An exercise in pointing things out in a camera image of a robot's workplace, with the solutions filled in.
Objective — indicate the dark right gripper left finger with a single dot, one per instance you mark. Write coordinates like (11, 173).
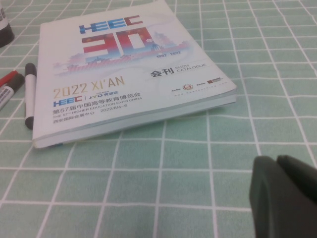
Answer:
(277, 210)

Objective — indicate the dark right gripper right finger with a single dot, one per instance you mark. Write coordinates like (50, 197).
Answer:
(302, 176)

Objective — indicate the black mesh pen holder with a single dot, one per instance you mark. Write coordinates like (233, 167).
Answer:
(6, 32)

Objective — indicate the green checkered tablecloth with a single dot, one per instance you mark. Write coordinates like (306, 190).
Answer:
(173, 186)

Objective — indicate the white HEEC catalogue book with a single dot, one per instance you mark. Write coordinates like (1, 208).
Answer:
(123, 74)

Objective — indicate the slim white black-capped marker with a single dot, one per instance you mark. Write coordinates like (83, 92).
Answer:
(30, 94)

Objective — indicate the labelled black cap marker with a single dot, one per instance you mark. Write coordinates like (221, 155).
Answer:
(10, 91)

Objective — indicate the red and black marker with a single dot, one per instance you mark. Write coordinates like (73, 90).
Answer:
(8, 78)

